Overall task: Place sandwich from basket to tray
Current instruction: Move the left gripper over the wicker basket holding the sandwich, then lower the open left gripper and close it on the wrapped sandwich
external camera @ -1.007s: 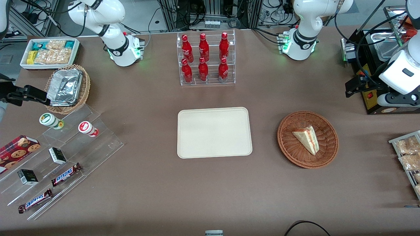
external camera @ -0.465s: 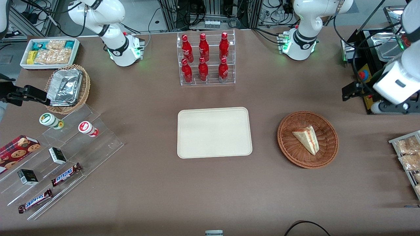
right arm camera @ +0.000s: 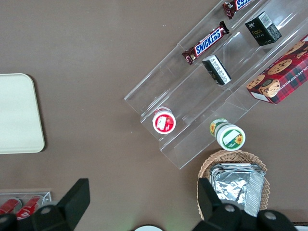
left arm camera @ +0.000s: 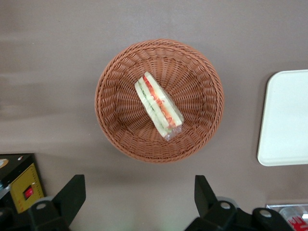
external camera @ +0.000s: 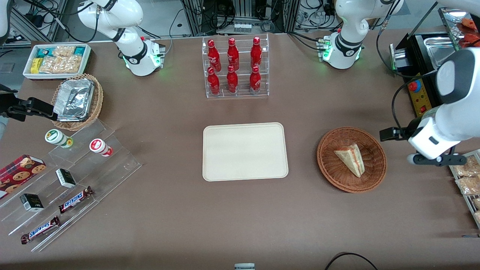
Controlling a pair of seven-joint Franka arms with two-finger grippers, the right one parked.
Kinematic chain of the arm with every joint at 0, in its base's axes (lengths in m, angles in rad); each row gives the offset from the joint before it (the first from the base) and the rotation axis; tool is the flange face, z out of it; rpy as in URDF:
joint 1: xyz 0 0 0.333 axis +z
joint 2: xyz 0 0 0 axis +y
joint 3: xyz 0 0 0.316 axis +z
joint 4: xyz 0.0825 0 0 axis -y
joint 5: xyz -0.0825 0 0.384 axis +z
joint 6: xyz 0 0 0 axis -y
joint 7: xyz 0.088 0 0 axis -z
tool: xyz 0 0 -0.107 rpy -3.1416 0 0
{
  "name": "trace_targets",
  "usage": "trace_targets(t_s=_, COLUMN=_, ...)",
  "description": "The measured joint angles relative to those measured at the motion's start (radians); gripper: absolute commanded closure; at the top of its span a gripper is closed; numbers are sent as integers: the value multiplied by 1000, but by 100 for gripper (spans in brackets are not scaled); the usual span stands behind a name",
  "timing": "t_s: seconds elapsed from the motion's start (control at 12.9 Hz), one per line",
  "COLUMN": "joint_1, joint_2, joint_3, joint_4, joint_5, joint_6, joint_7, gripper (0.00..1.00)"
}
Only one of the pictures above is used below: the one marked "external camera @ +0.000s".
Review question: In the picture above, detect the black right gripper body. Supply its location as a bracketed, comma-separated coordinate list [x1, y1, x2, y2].
[0, 84, 18, 117]

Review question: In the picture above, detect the triangle sandwich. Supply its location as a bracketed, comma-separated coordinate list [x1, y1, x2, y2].
[334, 144, 365, 178]

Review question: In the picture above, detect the light wicker basket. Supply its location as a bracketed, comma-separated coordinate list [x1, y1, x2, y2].
[51, 73, 104, 131]

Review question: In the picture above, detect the brown wicker basket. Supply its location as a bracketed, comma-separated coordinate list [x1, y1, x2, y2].
[317, 127, 387, 193]

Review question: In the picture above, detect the beige plastic tray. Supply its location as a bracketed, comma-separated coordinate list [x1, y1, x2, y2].
[202, 122, 289, 182]

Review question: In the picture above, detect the green lid cup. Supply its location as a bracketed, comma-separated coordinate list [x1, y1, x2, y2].
[45, 129, 74, 149]

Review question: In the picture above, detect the white snack bin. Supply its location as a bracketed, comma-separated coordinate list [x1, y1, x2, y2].
[22, 43, 92, 81]

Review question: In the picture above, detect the silver foil container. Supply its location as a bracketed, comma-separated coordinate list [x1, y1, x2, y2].
[53, 78, 95, 122]

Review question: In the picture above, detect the black food warmer case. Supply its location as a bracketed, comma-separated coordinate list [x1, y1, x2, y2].
[389, 6, 480, 119]

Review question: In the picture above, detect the clear bag of snacks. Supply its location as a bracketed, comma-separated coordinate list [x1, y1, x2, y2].
[456, 176, 480, 195]
[454, 156, 480, 177]

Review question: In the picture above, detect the red cookie box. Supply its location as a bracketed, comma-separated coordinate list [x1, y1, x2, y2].
[0, 154, 47, 199]

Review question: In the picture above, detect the red lid cup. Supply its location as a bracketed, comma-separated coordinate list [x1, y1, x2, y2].
[89, 138, 113, 157]

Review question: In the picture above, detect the small black box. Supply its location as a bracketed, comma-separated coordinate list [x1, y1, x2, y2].
[20, 193, 44, 212]
[55, 168, 77, 188]

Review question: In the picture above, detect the steel warmer pan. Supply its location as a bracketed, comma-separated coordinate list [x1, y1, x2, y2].
[424, 36, 461, 71]

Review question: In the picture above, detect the clear acrylic stepped display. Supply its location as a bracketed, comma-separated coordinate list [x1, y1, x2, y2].
[0, 119, 142, 252]

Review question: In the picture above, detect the Snickers chocolate bar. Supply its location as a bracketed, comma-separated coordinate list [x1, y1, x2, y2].
[21, 216, 60, 245]
[58, 186, 94, 214]

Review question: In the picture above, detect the red cola bottle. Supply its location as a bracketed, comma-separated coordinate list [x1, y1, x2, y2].
[226, 65, 239, 93]
[207, 39, 221, 72]
[250, 36, 262, 68]
[207, 67, 221, 95]
[227, 37, 240, 71]
[249, 66, 261, 94]

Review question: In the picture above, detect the clear acrylic bottle rack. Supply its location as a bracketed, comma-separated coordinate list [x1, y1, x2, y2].
[202, 33, 270, 99]

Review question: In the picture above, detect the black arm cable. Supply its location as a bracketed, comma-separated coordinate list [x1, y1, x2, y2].
[376, 15, 447, 130]

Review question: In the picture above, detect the black floor cable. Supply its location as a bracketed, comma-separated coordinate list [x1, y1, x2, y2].
[324, 252, 379, 270]

